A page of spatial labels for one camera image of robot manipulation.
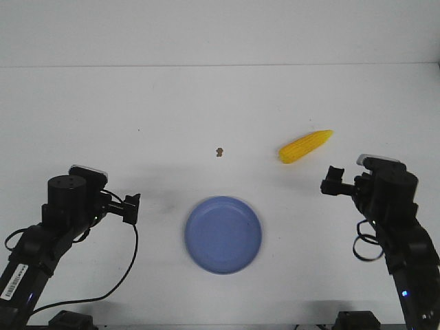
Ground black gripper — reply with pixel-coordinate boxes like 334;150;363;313
41;173;140;229
320;160;419;223

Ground yellow corn cob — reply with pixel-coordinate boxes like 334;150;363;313
278;130;333;164

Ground blue round plate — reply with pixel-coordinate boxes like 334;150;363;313
184;196;263;275

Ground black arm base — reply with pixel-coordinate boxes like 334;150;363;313
332;311;381;330
47;310;98;330

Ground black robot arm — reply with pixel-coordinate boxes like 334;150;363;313
1;167;140;329
320;155;439;329

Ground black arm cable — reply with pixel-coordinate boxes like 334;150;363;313
3;188;140;319
352;219;385;264

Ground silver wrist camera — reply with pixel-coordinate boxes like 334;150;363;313
356;154;400;167
68;164;108;190

